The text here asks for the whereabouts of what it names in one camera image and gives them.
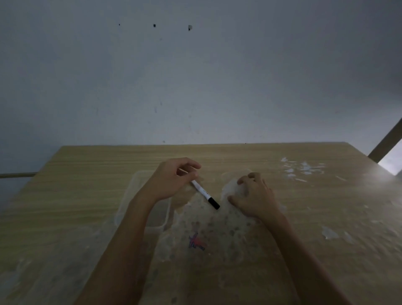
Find person's left hand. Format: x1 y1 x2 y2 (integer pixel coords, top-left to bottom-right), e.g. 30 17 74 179
143 158 202 205

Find person's right hand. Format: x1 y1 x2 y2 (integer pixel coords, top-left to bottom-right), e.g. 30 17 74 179
227 172 285 225

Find white marker pen black cap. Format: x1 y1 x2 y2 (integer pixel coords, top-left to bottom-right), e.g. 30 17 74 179
178 168 221 210

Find clear plastic bag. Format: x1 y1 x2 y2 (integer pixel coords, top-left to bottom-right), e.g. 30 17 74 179
156 171 287 282

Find person's right forearm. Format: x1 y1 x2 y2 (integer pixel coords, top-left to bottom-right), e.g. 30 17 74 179
260 214 353 305

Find person's left forearm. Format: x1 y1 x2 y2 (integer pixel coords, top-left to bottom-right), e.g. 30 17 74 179
74 192 172 305

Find clear plastic container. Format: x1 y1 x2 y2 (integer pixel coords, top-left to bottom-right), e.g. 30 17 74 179
114 170 174 229

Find torn clear plastic scraps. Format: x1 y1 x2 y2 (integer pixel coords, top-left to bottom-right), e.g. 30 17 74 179
280 157 328 183

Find small clear plastic scrap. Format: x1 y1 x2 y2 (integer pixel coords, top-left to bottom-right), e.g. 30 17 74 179
322 226 340 240

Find wooden beam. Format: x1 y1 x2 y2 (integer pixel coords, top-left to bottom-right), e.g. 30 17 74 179
367 118 402 164

